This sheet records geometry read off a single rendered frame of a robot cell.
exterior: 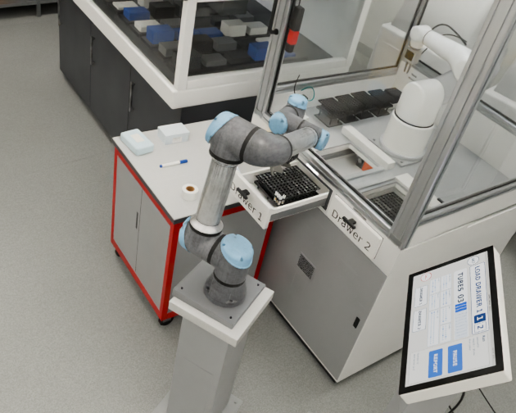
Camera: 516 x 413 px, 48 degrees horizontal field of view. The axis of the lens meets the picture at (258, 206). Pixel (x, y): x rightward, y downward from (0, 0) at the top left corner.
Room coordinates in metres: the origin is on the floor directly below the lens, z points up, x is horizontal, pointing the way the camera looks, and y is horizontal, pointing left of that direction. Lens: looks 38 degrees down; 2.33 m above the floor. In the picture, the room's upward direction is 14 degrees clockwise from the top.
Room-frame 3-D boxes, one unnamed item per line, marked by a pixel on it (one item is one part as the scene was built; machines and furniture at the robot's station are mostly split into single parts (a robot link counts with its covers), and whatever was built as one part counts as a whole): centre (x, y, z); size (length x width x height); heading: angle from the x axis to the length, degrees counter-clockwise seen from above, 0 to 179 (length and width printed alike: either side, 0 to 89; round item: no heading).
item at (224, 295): (1.42, 0.04, 0.83); 0.15 x 0.15 x 0.10
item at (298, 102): (1.96, -0.05, 1.27); 0.09 x 0.08 x 0.11; 158
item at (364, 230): (1.86, -0.40, 0.87); 0.29 x 0.02 x 0.11; 43
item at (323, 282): (2.38, -0.57, 0.40); 1.03 x 0.95 x 0.80; 43
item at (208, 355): (1.42, 0.04, 0.38); 0.30 x 0.30 x 0.76; 70
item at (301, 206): (2.01, -0.11, 0.86); 0.40 x 0.26 x 0.06; 133
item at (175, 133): (2.32, 0.48, 0.79); 0.13 x 0.09 x 0.05; 132
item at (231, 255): (1.43, 0.04, 0.95); 0.13 x 0.12 x 0.14; 68
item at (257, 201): (1.87, 0.05, 0.87); 0.29 x 0.02 x 0.11; 43
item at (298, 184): (2.01, -0.10, 0.87); 0.22 x 0.18 x 0.06; 133
